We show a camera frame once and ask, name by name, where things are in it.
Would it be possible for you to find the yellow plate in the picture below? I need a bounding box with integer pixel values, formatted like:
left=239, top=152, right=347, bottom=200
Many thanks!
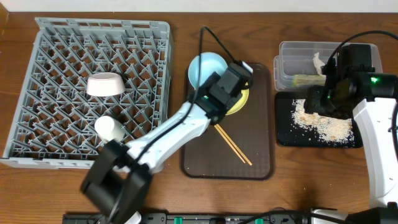
left=226, top=89, right=249, bottom=115

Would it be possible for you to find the yellow green wrapper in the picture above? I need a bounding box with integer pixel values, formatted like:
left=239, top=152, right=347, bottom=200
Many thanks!
left=292, top=75, right=326, bottom=88

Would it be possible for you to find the rice pile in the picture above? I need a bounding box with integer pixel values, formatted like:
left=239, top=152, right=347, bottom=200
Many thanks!
left=292, top=100, right=354, bottom=144

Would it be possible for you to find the white tissue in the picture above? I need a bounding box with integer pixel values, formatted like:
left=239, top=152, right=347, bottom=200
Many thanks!
left=313, top=52, right=325, bottom=77

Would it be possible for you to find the light blue bowl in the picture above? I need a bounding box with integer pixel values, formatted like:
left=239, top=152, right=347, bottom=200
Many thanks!
left=188, top=52, right=228, bottom=89

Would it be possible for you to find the white cup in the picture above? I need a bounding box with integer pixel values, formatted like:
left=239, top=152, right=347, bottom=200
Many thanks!
left=94, top=116, right=124, bottom=142

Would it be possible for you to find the pink bowl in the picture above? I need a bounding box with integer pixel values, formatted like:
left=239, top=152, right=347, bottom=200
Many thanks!
left=86, top=72, right=125, bottom=96

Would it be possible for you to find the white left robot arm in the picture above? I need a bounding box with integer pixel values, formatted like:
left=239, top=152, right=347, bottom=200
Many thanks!
left=80, top=61, right=253, bottom=223

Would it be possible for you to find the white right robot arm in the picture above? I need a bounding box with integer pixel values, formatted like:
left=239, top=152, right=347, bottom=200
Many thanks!
left=304, top=44, right=397, bottom=223

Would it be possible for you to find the grey dishwasher rack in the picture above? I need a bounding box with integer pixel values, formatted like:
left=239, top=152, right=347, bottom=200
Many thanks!
left=1, top=17, right=174, bottom=169

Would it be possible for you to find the black tray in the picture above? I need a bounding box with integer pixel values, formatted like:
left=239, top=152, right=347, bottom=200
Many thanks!
left=274, top=91, right=363, bottom=148

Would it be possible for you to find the clear plastic bin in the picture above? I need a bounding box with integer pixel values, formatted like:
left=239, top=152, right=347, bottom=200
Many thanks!
left=273, top=40, right=384, bottom=93

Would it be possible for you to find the wooden chopstick right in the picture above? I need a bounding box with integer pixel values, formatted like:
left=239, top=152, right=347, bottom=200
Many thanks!
left=219, top=125, right=252, bottom=166

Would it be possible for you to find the brown serving tray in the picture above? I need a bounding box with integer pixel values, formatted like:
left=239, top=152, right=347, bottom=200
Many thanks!
left=180, top=63, right=275, bottom=180

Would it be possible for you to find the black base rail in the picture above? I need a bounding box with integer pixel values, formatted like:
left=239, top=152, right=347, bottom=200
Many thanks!
left=62, top=213, right=314, bottom=224

